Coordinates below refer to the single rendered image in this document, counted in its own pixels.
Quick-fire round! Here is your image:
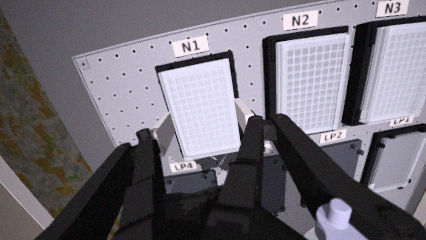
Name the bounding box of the white button panel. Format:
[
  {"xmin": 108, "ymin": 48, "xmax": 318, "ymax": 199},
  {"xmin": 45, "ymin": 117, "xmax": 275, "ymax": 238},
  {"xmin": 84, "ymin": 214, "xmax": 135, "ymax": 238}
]
[{"xmin": 300, "ymin": 231, "xmax": 318, "ymax": 240}]

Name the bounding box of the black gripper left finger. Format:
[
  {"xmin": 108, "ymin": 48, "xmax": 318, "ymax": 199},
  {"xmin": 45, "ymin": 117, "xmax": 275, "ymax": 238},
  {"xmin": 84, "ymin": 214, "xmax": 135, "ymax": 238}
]
[{"xmin": 34, "ymin": 112, "xmax": 176, "ymax": 240}]

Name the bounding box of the grey perforated base plate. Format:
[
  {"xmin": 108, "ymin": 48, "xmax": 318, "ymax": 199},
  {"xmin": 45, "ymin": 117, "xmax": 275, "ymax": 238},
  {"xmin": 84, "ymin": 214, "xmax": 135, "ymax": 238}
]
[{"xmin": 72, "ymin": 0, "xmax": 426, "ymax": 233}]

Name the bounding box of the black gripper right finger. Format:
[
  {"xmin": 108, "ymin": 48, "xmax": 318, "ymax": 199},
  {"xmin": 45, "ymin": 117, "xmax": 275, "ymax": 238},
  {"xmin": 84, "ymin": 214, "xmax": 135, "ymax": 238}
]
[{"xmin": 201, "ymin": 98, "xmax": 426, "ymax": 240}]

